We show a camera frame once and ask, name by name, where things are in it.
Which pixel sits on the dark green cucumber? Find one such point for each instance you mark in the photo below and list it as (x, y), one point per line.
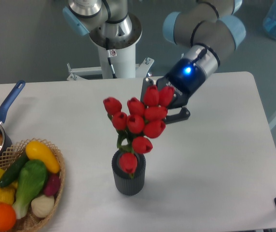
(13, 171)

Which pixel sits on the purple red radish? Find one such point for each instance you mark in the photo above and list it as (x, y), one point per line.
(52, 185)

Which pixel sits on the white garlic bulb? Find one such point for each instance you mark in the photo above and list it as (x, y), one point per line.
(42, 205)

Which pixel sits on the woven wicker basket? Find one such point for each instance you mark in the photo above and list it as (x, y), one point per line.
(31, 223)

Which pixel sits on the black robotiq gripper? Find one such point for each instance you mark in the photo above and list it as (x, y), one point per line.
(186, 78)

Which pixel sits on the red tulip bouquet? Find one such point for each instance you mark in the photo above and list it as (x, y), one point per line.
(145, 121)

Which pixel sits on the dark grey ribbed vase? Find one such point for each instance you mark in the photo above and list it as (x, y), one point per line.
(124, 183)

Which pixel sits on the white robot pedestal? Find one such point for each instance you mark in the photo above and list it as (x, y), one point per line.
(114, 63)

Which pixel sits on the green lettuce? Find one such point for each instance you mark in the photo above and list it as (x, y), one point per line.
(31, 181)

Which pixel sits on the orange fruit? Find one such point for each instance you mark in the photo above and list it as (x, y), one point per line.
(7, 217)

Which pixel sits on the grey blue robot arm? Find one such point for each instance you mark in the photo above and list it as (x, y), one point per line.
(210, 31)

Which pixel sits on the yellow squash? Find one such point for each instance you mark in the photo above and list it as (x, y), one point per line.
(36, 150)

